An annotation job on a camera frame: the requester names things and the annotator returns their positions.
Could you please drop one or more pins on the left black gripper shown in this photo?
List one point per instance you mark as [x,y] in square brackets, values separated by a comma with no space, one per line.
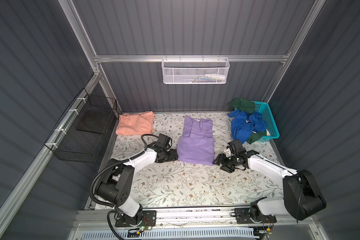
[173,155]

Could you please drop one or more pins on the floral table mat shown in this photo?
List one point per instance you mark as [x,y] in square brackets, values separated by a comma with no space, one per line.
[178,184]

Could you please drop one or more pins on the black wire mesh basket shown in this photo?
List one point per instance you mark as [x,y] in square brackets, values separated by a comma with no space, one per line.
[86,131]

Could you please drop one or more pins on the white bottle in basket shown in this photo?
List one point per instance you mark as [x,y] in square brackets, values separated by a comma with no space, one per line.
[216,77]

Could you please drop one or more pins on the white slotted cable duct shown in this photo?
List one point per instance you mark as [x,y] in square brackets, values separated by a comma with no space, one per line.
[191,234]

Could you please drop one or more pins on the folded pink t-shirt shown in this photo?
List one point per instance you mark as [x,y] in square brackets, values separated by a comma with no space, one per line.
[135,124]

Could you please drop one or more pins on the purple t-shirt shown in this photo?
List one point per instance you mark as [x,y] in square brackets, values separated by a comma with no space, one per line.
[197,144]

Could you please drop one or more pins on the teal plastic basket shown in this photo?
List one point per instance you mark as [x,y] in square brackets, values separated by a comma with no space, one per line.
[267,115]

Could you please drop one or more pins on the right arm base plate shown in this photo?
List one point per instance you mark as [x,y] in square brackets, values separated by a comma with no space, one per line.
[252,215]

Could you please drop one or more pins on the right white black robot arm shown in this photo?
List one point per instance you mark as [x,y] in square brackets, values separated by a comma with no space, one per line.
[301,197]

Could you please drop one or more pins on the white wire mesh basket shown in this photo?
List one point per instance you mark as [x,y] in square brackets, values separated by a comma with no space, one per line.
[192,71]

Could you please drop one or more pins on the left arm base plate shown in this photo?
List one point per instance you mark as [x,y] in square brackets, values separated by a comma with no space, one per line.
[144,218]

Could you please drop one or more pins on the dark green t-shirt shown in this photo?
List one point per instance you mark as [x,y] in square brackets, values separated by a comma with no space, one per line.
[243,105]

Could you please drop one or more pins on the blue t-shirt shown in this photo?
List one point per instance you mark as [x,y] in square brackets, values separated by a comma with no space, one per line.
[247,127]

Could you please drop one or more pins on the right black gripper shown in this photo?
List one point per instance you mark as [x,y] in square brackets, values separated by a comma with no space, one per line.
[221,156]

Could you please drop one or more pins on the aluminium mounting rail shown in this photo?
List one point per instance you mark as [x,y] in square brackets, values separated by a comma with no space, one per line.
[192,217]

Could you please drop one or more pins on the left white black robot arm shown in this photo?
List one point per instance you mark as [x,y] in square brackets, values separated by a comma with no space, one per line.
[112,186]

